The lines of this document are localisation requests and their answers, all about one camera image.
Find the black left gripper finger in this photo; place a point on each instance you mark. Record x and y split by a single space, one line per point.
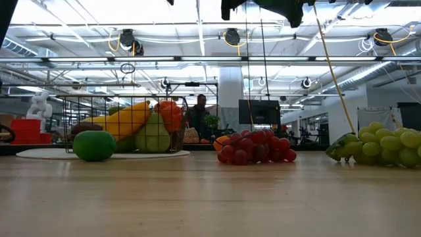
226 10

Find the green cucumber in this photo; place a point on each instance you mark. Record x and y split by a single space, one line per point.
283 10

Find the orange bell pepper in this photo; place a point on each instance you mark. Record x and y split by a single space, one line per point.
169 115

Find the green pear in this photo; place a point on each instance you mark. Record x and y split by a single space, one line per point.
153 138

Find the white building column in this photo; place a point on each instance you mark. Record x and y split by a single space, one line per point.
230 85

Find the small black ceiling reel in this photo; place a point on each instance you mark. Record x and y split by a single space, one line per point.
164 84
306 83

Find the black monitor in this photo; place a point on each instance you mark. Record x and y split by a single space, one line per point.
260 112

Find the person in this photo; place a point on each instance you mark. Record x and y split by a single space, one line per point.
200 115

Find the green potted plant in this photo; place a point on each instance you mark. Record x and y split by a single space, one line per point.
213 122

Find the woven wicker bag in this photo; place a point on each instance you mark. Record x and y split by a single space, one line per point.
191 135

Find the white hanging cloth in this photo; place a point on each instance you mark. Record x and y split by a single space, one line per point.
376 116

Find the orange tangerine cluster with leaves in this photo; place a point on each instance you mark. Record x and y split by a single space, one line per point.
219 143

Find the red grape bunch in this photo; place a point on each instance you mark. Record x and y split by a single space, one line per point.
256 148

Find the green grape bunch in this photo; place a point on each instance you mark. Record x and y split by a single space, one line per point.
388 145

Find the white round mat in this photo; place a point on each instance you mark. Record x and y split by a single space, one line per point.
148 155

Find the red storage box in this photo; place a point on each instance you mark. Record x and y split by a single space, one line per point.
28 131

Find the black metal rack frame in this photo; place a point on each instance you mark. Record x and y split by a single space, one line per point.
192 84

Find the silver ceiling duct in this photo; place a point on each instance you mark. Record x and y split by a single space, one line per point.
19 47
361 76

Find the black wall panel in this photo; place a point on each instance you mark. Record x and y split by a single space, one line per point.
409 115

